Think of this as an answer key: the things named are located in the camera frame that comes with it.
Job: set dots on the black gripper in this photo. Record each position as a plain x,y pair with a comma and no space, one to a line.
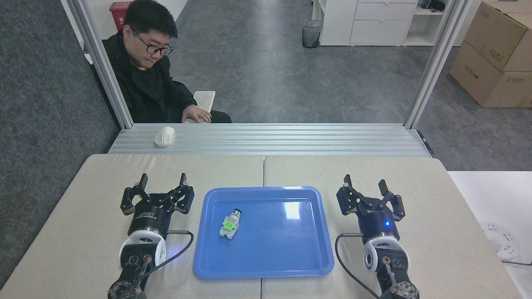
375,223
149,218

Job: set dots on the white green switch part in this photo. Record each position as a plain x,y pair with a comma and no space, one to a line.
230,225

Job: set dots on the blue plastic tray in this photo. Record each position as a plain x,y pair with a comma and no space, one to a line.
274,245

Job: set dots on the person's hand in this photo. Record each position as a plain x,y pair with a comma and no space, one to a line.
196,113

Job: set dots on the white computer mouse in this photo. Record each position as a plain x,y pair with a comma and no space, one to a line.
164,136

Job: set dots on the white keyboard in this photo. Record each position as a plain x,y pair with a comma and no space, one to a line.
204,99

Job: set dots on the person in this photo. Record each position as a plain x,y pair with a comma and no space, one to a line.
145,87

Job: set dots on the white round socket hub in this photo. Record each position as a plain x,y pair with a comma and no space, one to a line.
501,241

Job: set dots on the large cardboard box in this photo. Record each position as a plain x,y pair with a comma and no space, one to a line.
482,83

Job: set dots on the grey mesh waste bin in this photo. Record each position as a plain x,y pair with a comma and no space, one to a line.
311,35

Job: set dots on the white drawer cabinet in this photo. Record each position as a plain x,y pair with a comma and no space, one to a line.
374,25

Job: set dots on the red bin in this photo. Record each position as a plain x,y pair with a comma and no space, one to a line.
117,14

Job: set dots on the small black device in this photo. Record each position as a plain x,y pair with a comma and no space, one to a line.
435,5

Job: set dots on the small cardboard box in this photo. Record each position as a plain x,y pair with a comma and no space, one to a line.
498,33

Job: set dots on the black rail end bracket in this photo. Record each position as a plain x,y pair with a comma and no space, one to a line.
426,142

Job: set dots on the ribbed aluminium rail platform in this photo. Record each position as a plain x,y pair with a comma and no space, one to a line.
270,141

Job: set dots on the silver aluminium post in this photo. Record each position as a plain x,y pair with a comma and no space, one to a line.
104,66
432,70

